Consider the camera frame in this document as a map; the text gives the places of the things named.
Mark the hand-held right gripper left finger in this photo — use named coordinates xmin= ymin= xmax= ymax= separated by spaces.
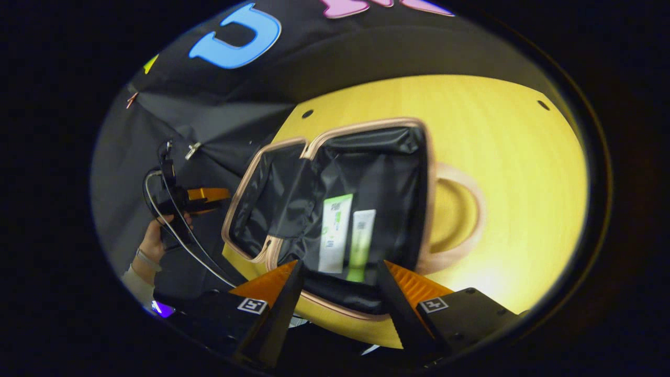
xmin=154 ymin=259 xmax=305 ymax=370

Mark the pink suitcase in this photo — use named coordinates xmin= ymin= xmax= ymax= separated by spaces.
xmin=221 ymin=117 xmax=485 ymax=321

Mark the black backdrop cloth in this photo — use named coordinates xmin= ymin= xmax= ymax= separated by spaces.
xmin=92 ymin=0 xmax=550 ymax=309

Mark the green skin care tube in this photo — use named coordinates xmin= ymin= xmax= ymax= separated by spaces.
xmin=345 ymin=209 xmax=377 ymax=283

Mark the grey wristband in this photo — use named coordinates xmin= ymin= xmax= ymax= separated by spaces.
xmin=135 ymin=248 xmax=163 ymax=273

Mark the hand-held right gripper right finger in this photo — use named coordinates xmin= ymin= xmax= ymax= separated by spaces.
xmin=376 ymin=259 xmax=529 ymax=363

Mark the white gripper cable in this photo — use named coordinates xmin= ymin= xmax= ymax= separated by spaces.
xmin=143 ymin=170 xmax=238 ymax=290

